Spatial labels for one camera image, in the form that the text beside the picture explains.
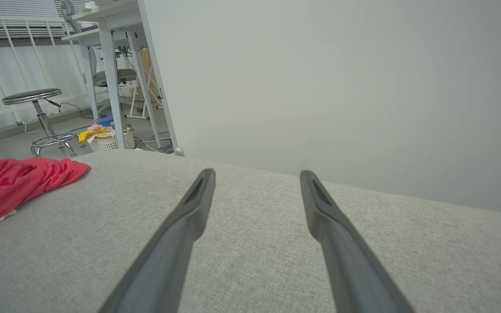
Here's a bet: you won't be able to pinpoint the red white Bulls jersey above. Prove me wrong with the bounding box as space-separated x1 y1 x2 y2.
0 152 91 229

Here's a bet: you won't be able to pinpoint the white partition board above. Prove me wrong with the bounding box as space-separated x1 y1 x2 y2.
137 0 501 216

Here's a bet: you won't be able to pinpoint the grey office chair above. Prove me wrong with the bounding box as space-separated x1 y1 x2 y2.
59 0 138 87

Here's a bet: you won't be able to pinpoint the white floor cable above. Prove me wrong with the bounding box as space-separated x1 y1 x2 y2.
133 136 174 153

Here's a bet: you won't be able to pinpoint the round grey chrome stool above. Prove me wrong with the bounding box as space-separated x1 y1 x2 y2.
2 88 77 157

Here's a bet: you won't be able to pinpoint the black floor cable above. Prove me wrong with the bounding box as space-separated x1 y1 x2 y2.
43 98 95 120

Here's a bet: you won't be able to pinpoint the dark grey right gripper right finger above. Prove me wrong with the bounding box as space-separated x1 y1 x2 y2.
300 170 414 313

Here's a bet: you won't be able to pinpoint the white window blinds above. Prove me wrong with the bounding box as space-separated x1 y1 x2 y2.
0 0 99 40

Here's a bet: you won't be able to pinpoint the white desk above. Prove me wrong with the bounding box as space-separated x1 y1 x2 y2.
61 0 164 150

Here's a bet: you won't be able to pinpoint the yellow cloth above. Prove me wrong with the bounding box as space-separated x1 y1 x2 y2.
78 127 108 143

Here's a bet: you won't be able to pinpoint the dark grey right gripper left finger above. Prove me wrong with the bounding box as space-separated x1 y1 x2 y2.
98 168 217 313

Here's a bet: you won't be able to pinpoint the white woven laundry basket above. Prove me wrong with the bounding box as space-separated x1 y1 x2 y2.
87 126 136 152

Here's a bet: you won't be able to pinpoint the brown cardboard sheet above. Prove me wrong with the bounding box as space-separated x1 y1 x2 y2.
139 48 160 103

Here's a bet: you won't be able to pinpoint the white metal stand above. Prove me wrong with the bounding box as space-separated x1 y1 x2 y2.
124 78 164 121

